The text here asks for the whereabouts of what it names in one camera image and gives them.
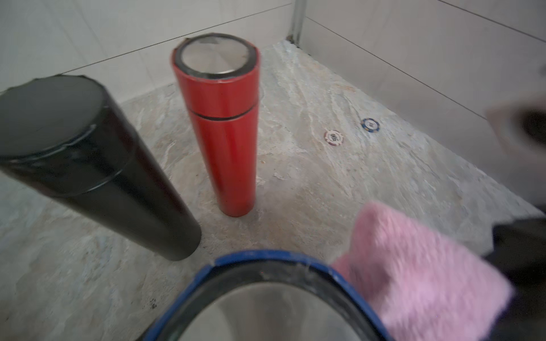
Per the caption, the blue thermos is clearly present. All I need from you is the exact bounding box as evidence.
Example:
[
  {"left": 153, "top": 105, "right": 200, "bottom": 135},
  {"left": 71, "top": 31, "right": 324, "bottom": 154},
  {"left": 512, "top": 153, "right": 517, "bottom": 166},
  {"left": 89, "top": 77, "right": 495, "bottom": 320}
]
[{"left": 141, "top": 249, "right": 390, "bottom": 340}]

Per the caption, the pink cloth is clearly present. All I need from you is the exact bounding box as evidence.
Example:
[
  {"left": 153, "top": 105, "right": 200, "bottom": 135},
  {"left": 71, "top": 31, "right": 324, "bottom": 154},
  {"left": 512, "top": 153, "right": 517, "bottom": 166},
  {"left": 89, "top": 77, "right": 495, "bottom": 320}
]
[{"left": 333, "top": 202, "right": 514, "bottom": 340}]

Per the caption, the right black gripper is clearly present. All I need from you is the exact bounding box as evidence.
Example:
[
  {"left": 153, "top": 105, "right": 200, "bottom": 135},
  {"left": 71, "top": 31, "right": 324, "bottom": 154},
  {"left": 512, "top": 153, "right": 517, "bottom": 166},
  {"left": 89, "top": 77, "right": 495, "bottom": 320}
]
[{"left": 484, "top": 217, "right": 545, "bottom": 340}]

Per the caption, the black thermos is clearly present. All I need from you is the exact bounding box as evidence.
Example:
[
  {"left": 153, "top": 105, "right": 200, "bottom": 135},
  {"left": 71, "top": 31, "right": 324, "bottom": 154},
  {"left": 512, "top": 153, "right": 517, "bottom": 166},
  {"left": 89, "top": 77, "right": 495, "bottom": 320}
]
[{"left": 1, "top": 75, "right": 201, "bottom": 261}]

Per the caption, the red thermos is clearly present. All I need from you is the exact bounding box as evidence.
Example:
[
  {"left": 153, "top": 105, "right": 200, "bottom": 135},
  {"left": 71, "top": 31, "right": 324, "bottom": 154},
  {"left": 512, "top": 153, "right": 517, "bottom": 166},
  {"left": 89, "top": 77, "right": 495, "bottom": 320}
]
[{"left": 171, "top": 33, "right": 261, "bottom": 217}]

